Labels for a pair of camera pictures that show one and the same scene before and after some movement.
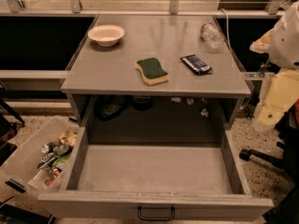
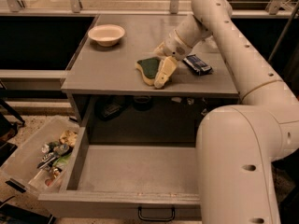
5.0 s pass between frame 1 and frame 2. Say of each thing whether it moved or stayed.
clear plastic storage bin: stayed
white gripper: moved
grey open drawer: stayed
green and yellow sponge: stayed
